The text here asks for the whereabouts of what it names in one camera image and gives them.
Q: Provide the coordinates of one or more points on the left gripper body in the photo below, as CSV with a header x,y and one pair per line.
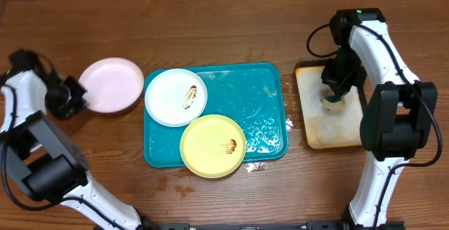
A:
x,y
66,102

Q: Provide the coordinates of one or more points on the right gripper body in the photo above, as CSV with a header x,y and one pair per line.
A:
x,y
344,73

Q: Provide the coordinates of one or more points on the green yellow sponge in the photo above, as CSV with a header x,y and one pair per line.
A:
x,y
333,102

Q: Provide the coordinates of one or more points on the white plate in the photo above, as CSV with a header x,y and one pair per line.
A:
x,y
176,97
112,84

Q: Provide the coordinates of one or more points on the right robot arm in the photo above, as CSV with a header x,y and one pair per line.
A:
x,y
396,120

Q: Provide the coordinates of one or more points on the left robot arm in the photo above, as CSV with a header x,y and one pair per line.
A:
x,y
41,167

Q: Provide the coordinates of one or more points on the black baking tray with suds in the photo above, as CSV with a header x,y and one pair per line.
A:
x,y
326,128

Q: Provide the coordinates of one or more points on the teal plastic tray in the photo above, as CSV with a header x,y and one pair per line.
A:
x,y
248,93

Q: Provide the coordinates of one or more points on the yellow-green plate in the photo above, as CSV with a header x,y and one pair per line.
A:
x,y
213,146

